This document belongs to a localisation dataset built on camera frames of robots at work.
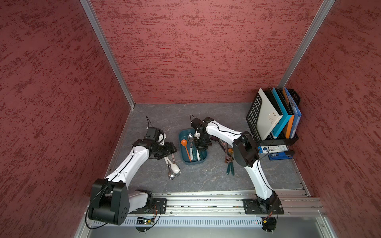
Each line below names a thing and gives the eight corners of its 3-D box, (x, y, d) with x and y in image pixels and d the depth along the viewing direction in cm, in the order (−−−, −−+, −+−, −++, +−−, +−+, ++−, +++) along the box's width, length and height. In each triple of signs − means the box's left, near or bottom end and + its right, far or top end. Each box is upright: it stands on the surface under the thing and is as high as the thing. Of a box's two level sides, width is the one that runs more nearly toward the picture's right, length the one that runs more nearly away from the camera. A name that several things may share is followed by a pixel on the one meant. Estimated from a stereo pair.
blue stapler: (270, 160, 93) (273, 158, 90) (267, 155, 95) (270, 153, 92) (289, 158, 94) (292, 156, 91) (286, 154, 96) (289, 151, 93)
